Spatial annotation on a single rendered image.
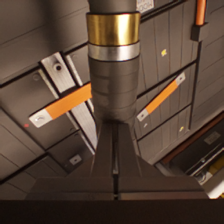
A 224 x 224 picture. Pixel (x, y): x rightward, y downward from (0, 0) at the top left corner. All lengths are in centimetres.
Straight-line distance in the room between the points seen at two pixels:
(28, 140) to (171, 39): 32
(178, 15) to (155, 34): 6
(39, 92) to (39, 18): 10
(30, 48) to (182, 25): 27
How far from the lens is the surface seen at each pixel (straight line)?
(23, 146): 30
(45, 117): 28
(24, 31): 22
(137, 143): 46
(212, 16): 43
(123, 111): 15
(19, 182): 37
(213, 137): 75
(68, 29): 23
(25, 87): 26
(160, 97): 39
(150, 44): 32
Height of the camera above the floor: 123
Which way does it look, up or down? 44 degrees down
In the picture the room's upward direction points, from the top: 136 degrees clockwise
